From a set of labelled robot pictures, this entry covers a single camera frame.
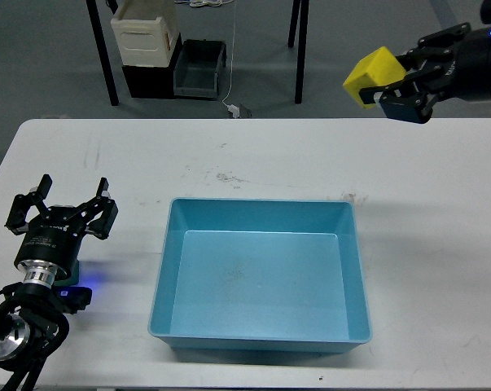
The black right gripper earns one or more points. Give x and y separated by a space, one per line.
467 77

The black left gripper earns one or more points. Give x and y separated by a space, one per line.
54 236

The yellow block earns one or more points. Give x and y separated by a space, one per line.
379 68

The green block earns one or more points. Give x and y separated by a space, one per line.
75 275

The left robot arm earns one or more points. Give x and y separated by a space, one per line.
33 314

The light blue plastic box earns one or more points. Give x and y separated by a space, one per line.
275 275

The black table leg right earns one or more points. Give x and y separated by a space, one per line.
297 32

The black table leg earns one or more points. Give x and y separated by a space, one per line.
100 43
297 32

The black crate under cream crate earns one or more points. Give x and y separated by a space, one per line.
153 82

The white power adapter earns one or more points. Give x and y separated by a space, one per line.
233 111

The grey open bin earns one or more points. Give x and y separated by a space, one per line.
198 69

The black table leg left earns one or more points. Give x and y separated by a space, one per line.
100 43

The cream plastic crate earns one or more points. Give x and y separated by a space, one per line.
146 32

